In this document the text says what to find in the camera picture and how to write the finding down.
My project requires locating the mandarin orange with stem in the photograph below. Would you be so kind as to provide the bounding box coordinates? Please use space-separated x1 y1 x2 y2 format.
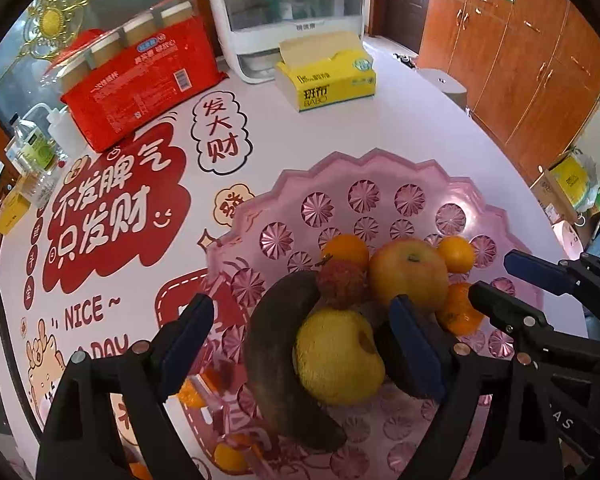
437 236 475 274

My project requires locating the clear plastic bottle green label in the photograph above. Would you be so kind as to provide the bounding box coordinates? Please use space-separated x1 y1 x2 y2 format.
5 114 62 176

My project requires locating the small orange label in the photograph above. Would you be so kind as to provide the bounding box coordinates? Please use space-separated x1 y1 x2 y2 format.
213 442 250 474

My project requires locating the dark overripe banana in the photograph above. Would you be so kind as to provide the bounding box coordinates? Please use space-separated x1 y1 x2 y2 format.
242 271 347 453

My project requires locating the yellow tissue box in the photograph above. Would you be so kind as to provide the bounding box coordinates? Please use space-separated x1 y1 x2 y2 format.
275 30 376 112

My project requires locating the red lychee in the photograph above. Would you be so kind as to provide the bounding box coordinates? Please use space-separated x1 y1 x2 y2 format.
214 361 234 392
316 259 367 310

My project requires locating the pink plastic fruit bowl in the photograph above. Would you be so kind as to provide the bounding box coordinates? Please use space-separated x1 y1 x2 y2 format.
199 147 546 480

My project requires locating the yellow pear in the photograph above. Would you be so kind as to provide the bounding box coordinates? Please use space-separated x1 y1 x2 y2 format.
294 309 386 406

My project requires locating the white round stool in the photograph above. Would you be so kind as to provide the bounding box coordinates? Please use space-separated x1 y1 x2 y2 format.
416 68 468 110

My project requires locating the white countertop appliance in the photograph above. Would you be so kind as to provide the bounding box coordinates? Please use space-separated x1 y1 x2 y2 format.
210 0 364 84

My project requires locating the red paper cup package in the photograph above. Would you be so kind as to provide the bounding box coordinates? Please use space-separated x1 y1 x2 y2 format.
42 0 226 152

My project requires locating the yellow flat box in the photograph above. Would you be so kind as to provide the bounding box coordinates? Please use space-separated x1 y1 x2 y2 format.
0 186 31 235

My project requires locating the cardboard box on floor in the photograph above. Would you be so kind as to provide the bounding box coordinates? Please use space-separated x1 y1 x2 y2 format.
531 148 600 226

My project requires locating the pink plastic stool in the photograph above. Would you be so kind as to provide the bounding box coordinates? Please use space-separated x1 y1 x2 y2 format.
552 220 583 260

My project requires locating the drinking glass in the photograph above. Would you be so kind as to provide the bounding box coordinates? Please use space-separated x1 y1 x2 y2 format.
19 168 61 208

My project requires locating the dark avocado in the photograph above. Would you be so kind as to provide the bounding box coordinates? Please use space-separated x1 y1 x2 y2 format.
374 304 446 402

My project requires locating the white squeeze bottle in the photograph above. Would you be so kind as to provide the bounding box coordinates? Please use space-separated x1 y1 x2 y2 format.
22 103 86 160

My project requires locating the red apple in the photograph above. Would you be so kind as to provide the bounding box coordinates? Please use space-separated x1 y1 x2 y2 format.
367 237 449 313

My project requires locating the printed pink tablecloth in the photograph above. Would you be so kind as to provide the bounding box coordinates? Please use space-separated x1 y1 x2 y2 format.
0 42 564 479

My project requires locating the wooden cabinet wall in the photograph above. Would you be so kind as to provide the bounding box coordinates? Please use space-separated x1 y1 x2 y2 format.
417 0 600 183

